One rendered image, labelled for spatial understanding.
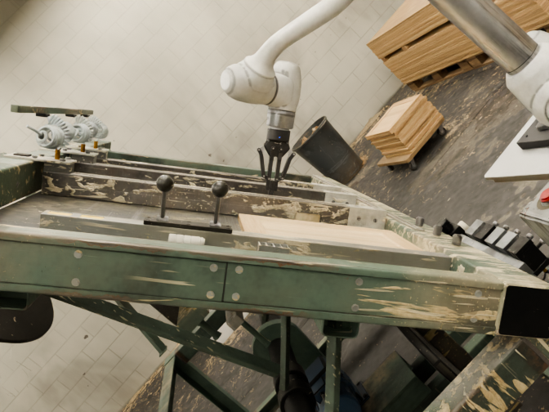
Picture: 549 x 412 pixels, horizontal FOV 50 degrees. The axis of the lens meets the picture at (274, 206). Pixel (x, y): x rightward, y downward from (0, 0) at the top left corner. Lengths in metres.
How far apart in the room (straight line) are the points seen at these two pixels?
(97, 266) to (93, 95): 5.93
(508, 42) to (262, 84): 0.67
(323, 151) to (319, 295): 5.02
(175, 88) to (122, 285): 5.99
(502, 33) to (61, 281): 1.18
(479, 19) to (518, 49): 0.13
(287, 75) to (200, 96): 5.21
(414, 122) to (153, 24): 3.48
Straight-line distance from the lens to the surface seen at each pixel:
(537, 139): 1.97
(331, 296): 1.14
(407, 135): 4.94
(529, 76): 1.65
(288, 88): 1.86
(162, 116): 6.97
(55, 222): 1.37
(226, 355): 2.21
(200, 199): 1.84
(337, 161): 6.17
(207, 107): 7.03
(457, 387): 1.35
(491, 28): 1.62
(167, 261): 1.10
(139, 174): 2.23
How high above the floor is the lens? 1.56
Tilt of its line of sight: 11 degrees down
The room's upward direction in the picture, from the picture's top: 47 degrees counter-clockwise
